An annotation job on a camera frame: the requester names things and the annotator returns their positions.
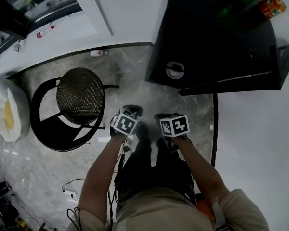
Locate black mini fridge cabinet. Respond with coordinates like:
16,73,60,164
144,0,289,96

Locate black body cables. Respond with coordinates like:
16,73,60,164
66,138,131,231

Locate person's black shoe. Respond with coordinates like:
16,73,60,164
136,123,151,144
155,137,167,149

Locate white power strip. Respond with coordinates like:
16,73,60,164
62,189,80,201

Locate person's right forearm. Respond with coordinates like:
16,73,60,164
172,135,231,209

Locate white yellow egg cushion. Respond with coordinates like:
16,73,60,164
0,79,31,143

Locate orange box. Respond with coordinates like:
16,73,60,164
195,192,216,221

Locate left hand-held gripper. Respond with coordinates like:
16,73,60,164
110,104,144,137

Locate person's beige shirt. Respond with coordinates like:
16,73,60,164
67,186,270,231

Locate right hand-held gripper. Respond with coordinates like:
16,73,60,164
154,113,190,152

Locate wicker stool black frame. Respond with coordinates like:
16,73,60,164
29,67,120,153

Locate white jar red label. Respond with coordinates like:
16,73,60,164
90,49,109,57

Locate black framed window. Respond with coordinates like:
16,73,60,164
0,0,84,62

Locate orange drink can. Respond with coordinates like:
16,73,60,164
259,0,287,19

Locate grey backpack strap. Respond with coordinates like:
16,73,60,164
211,197,232,231

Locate clear bottle red label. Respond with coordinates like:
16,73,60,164
36,24,55,39

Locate person's black trousers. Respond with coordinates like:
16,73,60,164
114,128,197,206

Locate cluttered electronics pile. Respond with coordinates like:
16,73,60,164
0,179,51,231

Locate white round plate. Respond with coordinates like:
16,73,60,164
165,61,185,80

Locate person's left forearm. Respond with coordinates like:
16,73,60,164
77,135,127,222

